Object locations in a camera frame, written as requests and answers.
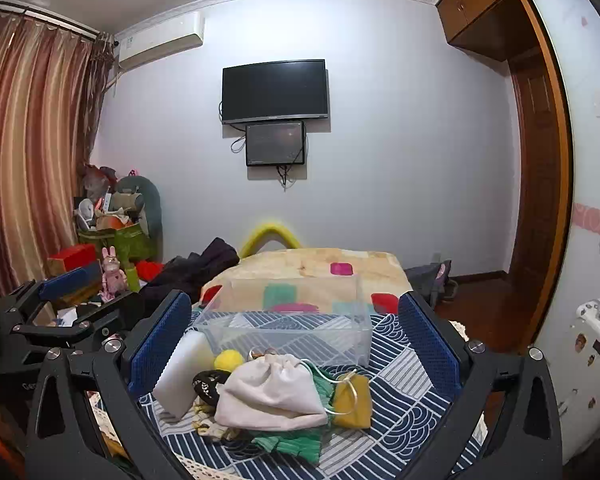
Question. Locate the cream patterned cloth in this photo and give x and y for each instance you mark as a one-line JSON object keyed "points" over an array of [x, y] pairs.
{"points": [[215, 427]]}

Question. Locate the grey-green cushion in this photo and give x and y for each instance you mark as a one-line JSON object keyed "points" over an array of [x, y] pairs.
{"points": [[147, 200]]}

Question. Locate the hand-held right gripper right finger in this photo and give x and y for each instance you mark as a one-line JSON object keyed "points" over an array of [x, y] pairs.
{"points": [[430, 350]]}

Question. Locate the grey backpack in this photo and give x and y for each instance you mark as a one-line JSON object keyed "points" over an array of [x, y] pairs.
{"points": [[430, 280]]}

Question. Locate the green bag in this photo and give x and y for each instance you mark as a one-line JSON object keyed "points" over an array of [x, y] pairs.
{"points": [[130, 245]]}

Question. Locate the wooden overhead cabinet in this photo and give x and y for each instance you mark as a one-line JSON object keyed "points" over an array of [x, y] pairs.
{"points": [[480, 5]]}

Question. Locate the yellow plush ball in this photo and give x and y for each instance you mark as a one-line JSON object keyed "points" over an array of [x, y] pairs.
{"points": [[229, 361]]}

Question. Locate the red cloth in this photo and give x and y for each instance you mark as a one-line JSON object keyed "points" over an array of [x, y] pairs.
{"points": [[149, 270]]}

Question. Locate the brown wooden door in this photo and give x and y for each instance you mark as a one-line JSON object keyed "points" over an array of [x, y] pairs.
{"points": [[535, 185]]}

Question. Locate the yellow foam arch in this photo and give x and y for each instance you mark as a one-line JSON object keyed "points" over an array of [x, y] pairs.
{"points": [[270, 230]]}

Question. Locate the pile of stuffed toys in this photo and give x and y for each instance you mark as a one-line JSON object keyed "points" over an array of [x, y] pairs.
{"points": [[100, 200]]}

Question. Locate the green knitted cloth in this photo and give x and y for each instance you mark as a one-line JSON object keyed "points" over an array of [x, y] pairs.
{"points": [[290, 444]]}

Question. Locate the black wall television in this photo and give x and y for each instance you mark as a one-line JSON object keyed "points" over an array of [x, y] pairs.
{"points": [[275, 90]]}

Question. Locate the white suitcase with stickers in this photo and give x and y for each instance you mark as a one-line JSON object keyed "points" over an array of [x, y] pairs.
{"points": [[590, 385]]}

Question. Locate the black patterned pouch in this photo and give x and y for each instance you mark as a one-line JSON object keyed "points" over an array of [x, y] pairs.
{"points": [[207, 385]]}

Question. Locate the white foam sponge block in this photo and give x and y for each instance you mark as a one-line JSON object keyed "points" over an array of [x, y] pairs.
{"points": [[185, 375]]}

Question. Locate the red box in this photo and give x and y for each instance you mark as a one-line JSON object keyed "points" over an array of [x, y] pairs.
{"points": [[72, 259]]}

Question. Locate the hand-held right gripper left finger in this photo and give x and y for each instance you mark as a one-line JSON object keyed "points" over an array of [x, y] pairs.
{"points": [[160, 347]]}

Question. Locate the dark clothing pile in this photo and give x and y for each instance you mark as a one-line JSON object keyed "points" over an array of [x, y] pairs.
{"points": [[195, 270]]}

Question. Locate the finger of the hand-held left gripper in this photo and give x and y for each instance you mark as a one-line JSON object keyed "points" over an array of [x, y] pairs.
{"points": [[100, 319], [67, 282]]}

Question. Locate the pink rabbit doll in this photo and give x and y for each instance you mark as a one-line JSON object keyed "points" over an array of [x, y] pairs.
{"points": [[112, 275]]}

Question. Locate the clear plastic storage box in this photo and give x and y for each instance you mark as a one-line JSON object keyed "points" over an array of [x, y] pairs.
{"points": [[290, 342]]}

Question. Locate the pink heart wall decal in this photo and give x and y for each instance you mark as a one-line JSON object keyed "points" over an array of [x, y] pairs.
{"points": [[592, 217]]}

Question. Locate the navy wave-patterned blanket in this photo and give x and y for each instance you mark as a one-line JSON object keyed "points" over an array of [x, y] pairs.
{"points": [[405, 425]]}

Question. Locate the white air conditioner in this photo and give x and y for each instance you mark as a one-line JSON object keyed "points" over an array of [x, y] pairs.
{"points": [[160, 42]]}

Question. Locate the brown striped curtain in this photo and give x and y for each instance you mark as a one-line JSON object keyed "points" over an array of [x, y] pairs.
{"points": [[35, 135]]}

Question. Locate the beige colourful patch blanket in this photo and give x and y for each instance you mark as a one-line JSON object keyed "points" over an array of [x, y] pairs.
{"points": [[300, 265]]}

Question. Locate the small black wall monitor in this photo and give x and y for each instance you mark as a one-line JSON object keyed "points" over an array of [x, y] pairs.
{"points": [[275, 143]]}

